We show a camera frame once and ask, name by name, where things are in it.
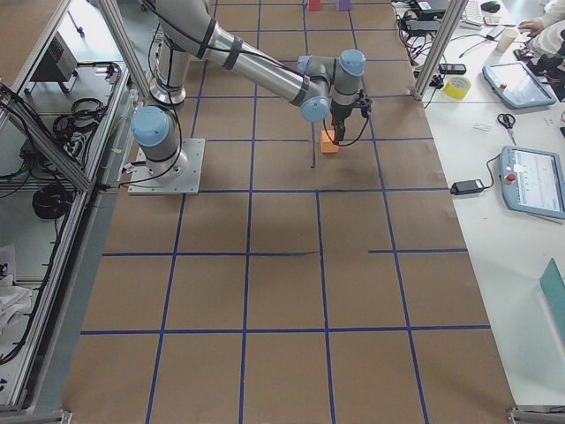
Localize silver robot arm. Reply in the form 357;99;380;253
144;1;372;147

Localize paper cup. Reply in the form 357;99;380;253
495;28;520;53

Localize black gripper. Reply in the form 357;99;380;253
330;103;353;144

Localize black power adapter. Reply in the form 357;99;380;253
449;179;486;195

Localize purple foam block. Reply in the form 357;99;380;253
335;0;350;11

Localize near teach pendant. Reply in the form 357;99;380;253
500;146;564;220

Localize brown paper mat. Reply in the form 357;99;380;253
62;1;512;423

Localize person's hand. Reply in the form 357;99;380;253
518;18;545;38

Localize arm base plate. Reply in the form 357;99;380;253
127;139;206;195

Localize white crumpled cloth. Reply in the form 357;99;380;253
0;245;33;337

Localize orange foam block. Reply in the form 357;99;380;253
320;130;340;155

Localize red foam block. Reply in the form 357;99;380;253
307;0;321;11

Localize aluminium frame post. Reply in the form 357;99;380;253
413;0;467;101

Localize grey control box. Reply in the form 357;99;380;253
30;32;78;94

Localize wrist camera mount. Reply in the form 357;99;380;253
356;89;372;119

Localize teach pendant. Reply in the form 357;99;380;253
482;62;556;109
500;146;564;220

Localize black scissors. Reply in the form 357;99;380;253
497;113;516;146

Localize far teach pendant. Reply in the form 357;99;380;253
482;62;556;109

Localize yellow tape roll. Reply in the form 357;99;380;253
445;76;471;100

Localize black phone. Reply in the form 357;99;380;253
438;63;467;75

